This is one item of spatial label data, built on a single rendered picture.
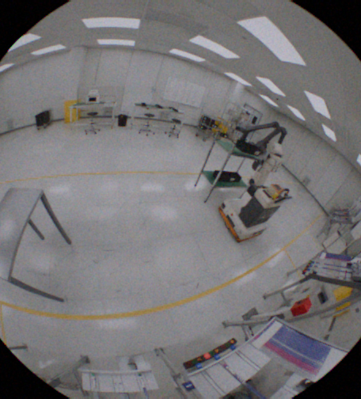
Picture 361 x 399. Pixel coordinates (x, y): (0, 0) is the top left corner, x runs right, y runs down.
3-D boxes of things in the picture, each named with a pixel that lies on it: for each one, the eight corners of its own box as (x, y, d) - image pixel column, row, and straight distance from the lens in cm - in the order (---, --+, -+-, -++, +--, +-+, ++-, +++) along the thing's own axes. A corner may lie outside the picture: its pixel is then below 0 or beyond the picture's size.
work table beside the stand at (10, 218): (71, 241, 180) (43, 188, 123) (63, 302, 165) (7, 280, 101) (42, 237, 203) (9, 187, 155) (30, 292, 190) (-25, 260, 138)
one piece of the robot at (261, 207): (262, 227, 249) (294, 191, 217) (241, 234, 206) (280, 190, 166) (251, 212, 257) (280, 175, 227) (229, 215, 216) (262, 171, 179)
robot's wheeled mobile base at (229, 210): (260, 235, 258) (270, 226, 245) (237, 244, 210) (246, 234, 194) (241, 206, 277) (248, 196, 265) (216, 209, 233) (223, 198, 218)
